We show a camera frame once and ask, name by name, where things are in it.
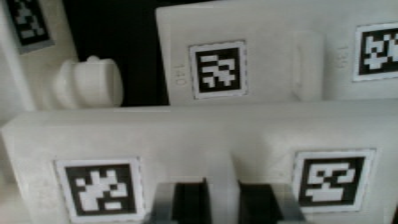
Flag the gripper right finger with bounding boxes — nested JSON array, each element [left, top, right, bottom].
[[238, 182, 306, 224]]

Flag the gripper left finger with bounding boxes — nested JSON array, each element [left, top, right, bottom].
[[146, 180, 212, 224]]

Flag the white cabinet door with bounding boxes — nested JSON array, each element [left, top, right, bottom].
[[2, 100, 398, 224], [157, 0, 398, 105]]

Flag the white cabinet body box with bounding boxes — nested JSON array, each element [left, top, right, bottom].
[[0, 0, 123, 111]]

